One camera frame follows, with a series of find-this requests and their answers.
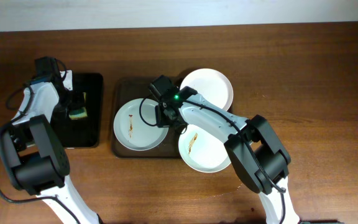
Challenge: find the white plate bottom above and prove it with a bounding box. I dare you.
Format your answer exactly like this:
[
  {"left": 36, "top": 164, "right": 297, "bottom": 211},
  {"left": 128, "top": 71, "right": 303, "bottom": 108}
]
[{"left": 178, "top": 124, "right": 231, "bottom": 173}]

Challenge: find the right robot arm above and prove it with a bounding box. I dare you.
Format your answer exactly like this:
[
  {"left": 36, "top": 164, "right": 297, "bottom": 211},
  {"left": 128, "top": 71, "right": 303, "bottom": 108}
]
[{"left": 149, "top": 75, "right": 300, "bottom": 223}]

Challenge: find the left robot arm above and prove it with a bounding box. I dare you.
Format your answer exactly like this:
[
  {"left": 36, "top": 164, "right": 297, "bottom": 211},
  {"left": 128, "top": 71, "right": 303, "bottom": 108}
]
[{"left": 0, "top": 57, "right": 103, "bottom": 223}]

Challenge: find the brown serving tray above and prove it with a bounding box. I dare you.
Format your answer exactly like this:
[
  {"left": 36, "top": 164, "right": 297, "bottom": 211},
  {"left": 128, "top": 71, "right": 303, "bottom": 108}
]
[{"left": 111, "top": 77, "right": 183, "bottom": 159}]

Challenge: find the white plate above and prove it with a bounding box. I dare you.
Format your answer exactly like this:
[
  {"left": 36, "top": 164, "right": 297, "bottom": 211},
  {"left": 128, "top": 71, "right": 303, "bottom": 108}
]
[
  {"left": 178, "top": 124, "right": 231, "bottom": 173},
  {"left": 180, "top": 68, "right": 234, "bottom": 111}
]

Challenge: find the black small tray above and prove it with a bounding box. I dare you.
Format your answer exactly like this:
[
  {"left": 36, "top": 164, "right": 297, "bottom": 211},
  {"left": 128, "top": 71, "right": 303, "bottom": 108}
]
[{"left": 50, "top": 73, "right": 104, "bottom": 148}]

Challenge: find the green yellow sponge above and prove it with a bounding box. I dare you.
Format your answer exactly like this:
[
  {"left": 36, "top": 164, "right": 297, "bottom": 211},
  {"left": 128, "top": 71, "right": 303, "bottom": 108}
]
[{"left": 68, "top": 92, "right": 88, "bottom": 120}]

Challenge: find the white plate top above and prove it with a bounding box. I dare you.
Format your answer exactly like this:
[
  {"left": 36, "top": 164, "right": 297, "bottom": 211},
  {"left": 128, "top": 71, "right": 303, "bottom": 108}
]
[{"left": 180, "top": 68, "right": 234, "bottom": 111}]

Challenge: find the light blue plate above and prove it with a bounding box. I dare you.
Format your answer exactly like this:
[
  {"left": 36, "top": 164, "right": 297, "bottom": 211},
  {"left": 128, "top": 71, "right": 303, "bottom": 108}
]
[{"left": 113, "top": 98, "right": 168, "bottom": 151}]

